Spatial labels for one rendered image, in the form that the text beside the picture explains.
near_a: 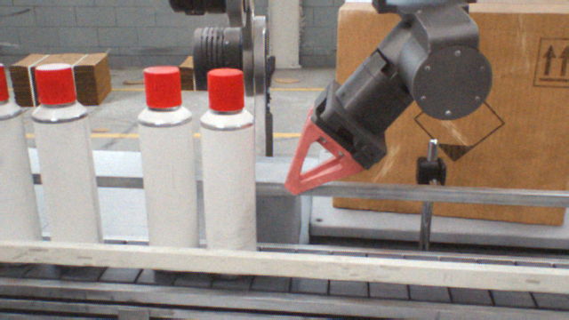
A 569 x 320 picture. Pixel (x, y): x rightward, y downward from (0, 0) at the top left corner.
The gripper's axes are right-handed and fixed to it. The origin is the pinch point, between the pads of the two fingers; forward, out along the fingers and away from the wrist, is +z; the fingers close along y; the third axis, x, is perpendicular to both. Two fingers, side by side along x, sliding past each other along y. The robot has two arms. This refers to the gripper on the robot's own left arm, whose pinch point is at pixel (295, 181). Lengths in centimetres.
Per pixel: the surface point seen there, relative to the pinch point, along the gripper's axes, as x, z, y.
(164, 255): -5.3, 13.0, 4.1
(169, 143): -11.7, 4.1, 2.1
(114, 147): -43, 166, -277
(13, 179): -21.3, 17.8, 1.7
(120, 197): -13.0, 30.2, -26.0
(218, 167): -6.8, 2.7, 2.6
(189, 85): -39, 158, -428
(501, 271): 18.9, -7.3, 3.9
